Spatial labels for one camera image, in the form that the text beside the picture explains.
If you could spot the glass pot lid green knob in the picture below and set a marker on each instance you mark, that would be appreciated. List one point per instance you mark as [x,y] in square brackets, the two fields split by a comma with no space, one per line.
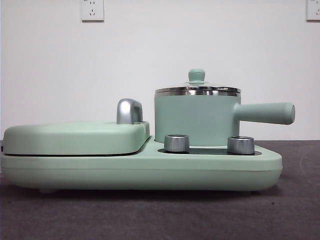
[196,76]

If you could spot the silver control knob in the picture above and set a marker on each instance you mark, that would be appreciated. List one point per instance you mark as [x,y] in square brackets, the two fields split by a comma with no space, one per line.
[176,143]
[240,145]

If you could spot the mint green breakfast machine base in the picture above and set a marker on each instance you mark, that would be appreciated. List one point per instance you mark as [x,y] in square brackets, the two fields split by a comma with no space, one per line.
[150,172]

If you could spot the black control panel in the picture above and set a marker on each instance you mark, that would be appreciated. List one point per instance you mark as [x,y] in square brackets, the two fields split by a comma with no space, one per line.
[207,150]

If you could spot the mint green hinged grill lid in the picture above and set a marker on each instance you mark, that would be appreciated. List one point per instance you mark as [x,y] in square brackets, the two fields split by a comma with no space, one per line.
[75,138]

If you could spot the white wall socket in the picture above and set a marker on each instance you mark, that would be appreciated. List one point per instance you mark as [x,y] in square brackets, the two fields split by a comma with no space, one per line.
[92,12]
[313,11]

